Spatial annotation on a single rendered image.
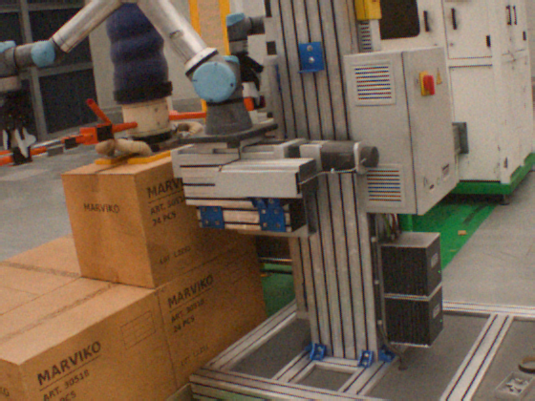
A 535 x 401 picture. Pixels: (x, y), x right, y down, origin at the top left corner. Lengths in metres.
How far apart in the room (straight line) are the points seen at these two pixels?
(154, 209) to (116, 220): 0.14
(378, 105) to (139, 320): 1.02
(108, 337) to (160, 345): 0.25
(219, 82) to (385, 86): 0.46
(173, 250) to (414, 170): 0.88
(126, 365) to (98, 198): 0.58
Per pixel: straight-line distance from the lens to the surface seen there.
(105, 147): 2.34
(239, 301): 2.57
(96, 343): 2.03
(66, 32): 2.08
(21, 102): 2.07
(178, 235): 2.25
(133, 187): 2.10
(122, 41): 2.34
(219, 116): 1.95
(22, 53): 2.00
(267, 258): 2.71
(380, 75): 1.83
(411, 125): 1.81
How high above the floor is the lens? 1.28
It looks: 13 degrees down
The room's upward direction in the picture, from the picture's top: 7 degrees counter-clockwise
